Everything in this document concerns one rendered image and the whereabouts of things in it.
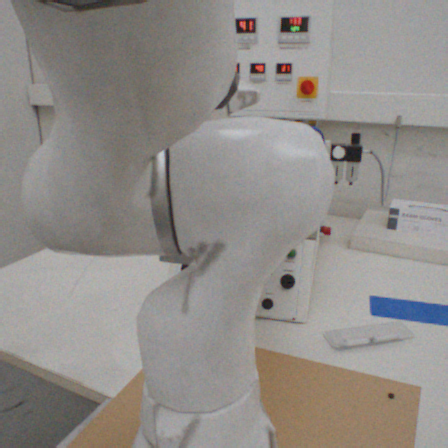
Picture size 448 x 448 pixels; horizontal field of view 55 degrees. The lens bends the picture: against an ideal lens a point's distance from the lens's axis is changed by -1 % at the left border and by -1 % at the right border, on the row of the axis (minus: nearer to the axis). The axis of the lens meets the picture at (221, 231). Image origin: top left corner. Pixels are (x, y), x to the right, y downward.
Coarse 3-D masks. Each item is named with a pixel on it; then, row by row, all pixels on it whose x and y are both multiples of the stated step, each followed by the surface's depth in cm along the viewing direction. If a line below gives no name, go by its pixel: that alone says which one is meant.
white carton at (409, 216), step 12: (396, 204) 141; (408, 204) 142; (420, 204) 141; (432, 204) 141; (396, 216) 137; (408, 216) 136; (420, 216) 134; (432, 216) 132; (444, 216) 131; (396, 228) 139; (408, 228) 137; (420, 228) 135; (432, 228) 133; (444, 228) 132
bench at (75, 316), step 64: (64, 256) 131; (320, 256) 131; (384, 256) 131; (0, 320) 98; (64, 320) 98; (128, 320) 98; (256, 320) 98; (320, 320) 98; (384, 320) 98; (64, 384) 81
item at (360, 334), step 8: (344, 328) 91; (352, 328) 91; (360, 328) 91; (368, 328) 91; (376, 328) 91; (384, 328) 91; (392, 328) 91; (400, 328) 91; (328, 336) 88; (336, 336) 88; (344, 336) 88; (352, 336) 88; (360, 336) 88; (368, 336) 88; (376, 336) 88; (384, 336) 88; (392, 336) 88; (400, 336) 88; (336, 344) 86; (344, 344) 86
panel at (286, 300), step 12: (300, 252) 97; (288, 264) 98; (300, 264) 97; (276, 276) 98; (300, 276) 97; (264, 288) 99; (276, 288) 98; (288, 288) 97; (276, 300) 98; (288, 300) 97; (264, 312) 98; (276, 312) 98; (288, 312) 97
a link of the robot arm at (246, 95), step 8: (240, 80) 67; (240, 88) 63; (248, 88) 64; (240, 96) 63; (248, 96) 64; (256, 96) 64; (232, 104) 62; (240, 104) 63; (248, 104) 64; (216, 112) 61; (224, 112) 62; (232, 112) 63
